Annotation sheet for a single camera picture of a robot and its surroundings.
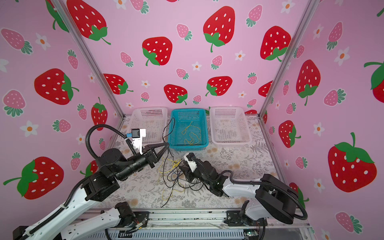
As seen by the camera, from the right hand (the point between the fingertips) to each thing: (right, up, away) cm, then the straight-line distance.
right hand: (180, 164), depth 78 cm
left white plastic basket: (-26, +26, +41) cm, 55 cm away
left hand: (-2, +13, -22) cm, 26 cm away
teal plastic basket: (+4, +17, +33) cm, 38 cm away
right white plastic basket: (+34, +21, +37) cm, 54 cm away
